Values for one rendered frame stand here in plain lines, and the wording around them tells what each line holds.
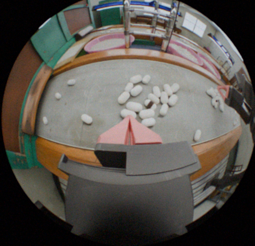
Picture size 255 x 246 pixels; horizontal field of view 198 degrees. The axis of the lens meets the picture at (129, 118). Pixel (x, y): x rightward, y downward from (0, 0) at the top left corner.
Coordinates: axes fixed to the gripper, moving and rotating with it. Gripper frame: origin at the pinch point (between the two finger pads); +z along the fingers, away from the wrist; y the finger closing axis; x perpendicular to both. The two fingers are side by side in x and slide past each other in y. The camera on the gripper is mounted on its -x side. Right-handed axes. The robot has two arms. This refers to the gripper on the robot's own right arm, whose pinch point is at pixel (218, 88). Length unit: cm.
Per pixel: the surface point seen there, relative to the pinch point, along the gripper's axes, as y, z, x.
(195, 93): 10.9, 4.2, 6.3
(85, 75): 50, 9, 2
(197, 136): 15.7, -7.9, 14.5
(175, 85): 21.3, 2.6, 4.7
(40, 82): 70, 1, -3
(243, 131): -450, -25, 66
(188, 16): -263, 286, -416
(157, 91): 27.5, 1.0, 6.5
